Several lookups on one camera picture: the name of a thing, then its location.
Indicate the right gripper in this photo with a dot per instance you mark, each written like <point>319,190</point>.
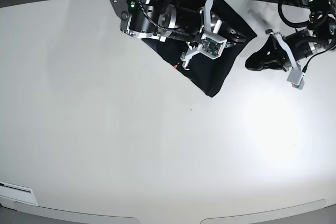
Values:
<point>205,21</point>

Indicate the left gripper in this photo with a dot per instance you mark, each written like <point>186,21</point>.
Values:
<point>274,55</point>

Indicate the black T-shirt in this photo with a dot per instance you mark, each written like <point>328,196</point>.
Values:
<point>206,74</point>

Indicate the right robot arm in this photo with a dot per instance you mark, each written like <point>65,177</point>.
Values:
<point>153,19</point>

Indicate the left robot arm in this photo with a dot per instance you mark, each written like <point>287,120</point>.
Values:
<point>318,32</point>

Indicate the white label plate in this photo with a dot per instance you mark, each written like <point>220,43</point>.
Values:
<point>17,193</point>

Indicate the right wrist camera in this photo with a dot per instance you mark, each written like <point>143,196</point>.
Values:
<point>213,45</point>

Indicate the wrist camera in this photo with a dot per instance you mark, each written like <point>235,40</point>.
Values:
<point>295,78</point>
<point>213,45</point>

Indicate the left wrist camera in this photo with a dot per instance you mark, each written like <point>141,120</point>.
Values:
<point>295,78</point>

